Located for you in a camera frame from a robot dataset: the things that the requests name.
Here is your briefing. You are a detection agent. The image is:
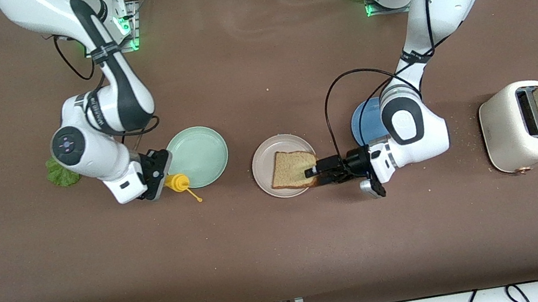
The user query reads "yellow mustard squeeze bottle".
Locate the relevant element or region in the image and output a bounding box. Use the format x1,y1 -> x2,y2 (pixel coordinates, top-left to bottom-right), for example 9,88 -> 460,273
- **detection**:
163,169 -> 204,209

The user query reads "green lettuce leaf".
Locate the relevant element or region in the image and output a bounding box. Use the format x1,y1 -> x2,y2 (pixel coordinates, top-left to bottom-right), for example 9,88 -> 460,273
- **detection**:
44,152 -> 85,190

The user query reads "light green plate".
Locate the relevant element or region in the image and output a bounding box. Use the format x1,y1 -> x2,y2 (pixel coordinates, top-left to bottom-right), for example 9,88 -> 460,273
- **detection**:
160,122 -> 234,193

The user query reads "blue plate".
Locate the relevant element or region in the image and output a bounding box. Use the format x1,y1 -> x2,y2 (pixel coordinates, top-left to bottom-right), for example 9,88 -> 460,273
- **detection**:
347,96 -> 392,149

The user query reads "beige plate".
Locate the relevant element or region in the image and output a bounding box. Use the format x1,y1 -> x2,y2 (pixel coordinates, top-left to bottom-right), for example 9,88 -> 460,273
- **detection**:
247,129 -> 323,204

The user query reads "white toaster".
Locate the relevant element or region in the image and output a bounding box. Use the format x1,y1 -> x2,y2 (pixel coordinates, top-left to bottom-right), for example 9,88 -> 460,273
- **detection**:
474,78 -> 538,180

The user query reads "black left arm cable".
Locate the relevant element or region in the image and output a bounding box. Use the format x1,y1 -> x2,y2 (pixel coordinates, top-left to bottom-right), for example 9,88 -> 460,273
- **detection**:
305,0 -> 538,164

